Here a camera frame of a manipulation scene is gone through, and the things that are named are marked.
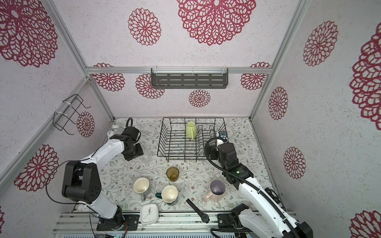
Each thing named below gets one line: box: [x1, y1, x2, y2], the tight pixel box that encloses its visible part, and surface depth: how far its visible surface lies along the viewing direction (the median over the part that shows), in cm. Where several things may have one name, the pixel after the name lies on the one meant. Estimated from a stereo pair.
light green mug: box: [186, 120, 197, 140], surface depth 102 cm
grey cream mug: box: [133, 177, 150, 201], surface depth 80 cm
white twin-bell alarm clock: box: [107, 123, 124, 138], surface depth 100 cm
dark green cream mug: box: [155, 184, 179, 205], surface depth 76 cm
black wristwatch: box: [186, 198, 210, 224], surface depth 79 cm
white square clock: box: [139, 203, 159, 225], surface depth 76 cm
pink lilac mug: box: [203, 178, 227, 202], surface depth 78 cm
